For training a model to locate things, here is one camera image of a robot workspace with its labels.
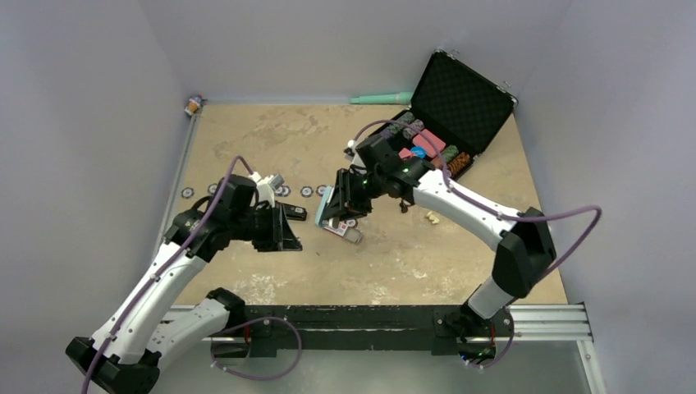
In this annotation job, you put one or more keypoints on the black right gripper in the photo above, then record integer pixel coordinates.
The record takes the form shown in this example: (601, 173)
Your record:
(345, 199)

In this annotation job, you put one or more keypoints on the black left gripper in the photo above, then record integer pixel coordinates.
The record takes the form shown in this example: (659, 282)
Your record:
(281, 235)

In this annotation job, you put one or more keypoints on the black stapler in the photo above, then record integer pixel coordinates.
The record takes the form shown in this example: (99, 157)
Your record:
(295, 213)

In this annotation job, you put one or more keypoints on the light blue stapler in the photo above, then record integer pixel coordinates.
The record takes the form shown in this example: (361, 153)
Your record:
(325, 198)

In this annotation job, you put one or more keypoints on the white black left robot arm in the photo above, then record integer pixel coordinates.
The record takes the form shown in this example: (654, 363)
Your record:
(131, 350)

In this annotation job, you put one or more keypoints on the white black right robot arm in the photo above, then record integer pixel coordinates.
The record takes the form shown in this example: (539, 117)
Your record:
(521, 241)

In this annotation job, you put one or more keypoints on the poker chip row right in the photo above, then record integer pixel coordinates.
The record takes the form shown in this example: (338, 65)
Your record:
(305, 191)

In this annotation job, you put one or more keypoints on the cream chess piece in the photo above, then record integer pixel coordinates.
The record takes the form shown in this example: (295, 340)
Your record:
(432, 218)

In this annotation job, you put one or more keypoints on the blue dealer button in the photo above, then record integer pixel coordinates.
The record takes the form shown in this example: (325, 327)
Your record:
(418, 152)

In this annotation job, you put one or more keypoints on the poker chip far left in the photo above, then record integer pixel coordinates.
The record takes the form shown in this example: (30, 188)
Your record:
(187, 193)

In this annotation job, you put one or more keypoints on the pink card deck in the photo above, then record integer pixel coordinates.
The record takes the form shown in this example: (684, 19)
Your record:
(429, 143)

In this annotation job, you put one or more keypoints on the mint green tube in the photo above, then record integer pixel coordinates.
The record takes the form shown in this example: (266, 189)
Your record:
(400, 98)

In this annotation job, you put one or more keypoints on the black poker chip case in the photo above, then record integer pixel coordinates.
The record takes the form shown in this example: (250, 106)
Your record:
(460, 107)

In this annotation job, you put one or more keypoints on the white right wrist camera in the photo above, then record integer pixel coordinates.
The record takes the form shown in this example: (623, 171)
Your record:
(352, 156)

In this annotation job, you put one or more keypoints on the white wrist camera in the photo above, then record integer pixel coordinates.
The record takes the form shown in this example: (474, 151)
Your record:
(267, 186)
(352, 156)

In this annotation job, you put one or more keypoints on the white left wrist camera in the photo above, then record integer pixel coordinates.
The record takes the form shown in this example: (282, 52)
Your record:
(267, 186)

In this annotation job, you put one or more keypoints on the aluminium frame rail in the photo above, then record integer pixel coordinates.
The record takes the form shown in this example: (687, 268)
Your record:
(530, 323)

